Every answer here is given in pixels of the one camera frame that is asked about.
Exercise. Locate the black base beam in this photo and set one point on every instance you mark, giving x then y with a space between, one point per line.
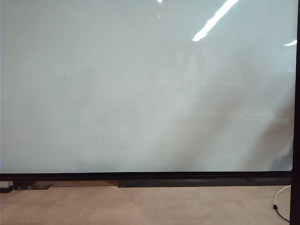
187 182

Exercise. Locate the black stand foot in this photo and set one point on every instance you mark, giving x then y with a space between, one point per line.
4 189

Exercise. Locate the whiteboard with black frame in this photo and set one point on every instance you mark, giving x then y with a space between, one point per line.
140 93

